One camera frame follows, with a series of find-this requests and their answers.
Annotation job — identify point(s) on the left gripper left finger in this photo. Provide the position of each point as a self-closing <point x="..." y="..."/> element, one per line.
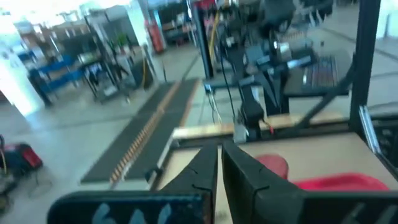
<point x="202" y="177"/>

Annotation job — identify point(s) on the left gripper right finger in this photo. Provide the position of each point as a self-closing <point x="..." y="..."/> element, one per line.
<point x="248" y="186"/>

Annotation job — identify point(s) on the red translucent cup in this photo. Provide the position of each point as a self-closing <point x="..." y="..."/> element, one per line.
<point x="276" y="165"/>

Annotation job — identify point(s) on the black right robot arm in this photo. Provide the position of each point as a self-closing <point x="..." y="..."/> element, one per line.
<point x="252" y="112"/>

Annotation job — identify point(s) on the red plastic tray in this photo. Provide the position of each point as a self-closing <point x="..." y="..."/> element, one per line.
<point x="342" y="183"/>

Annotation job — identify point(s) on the black orange-striped floor mat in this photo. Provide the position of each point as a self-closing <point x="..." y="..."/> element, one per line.
<point x="161" y="137"/>
<point x="130" y="137"/>

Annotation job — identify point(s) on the grey workbench table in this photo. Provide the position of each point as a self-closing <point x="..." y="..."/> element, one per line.
<point x="292" y="91"/>

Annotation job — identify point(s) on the black upright pole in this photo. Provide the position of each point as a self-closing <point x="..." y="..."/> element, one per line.
<point x="203" y="46"/>

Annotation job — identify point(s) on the backlit keyboard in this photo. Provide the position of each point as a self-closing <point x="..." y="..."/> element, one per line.
<point x="321" y="73"/>

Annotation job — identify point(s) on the orange parts shelf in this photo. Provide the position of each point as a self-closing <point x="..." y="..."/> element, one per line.
<point x="155" y="37"/>

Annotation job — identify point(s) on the green potted room plant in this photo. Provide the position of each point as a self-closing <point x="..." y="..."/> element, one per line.
<point x="122" y="40"/>

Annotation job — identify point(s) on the blue bin shelf rack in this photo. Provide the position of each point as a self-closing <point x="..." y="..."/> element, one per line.
<point x="59" y="74"/>

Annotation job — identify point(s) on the red and blue tool case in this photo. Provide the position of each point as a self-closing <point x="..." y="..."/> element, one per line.
<point x="25" y="157"/>

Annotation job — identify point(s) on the white pillar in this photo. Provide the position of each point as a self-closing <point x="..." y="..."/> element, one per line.
<point x="18" y="87"/>

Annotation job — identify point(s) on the black aluminium table frame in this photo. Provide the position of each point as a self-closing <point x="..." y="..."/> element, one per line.
<point x="363" y="62"/>

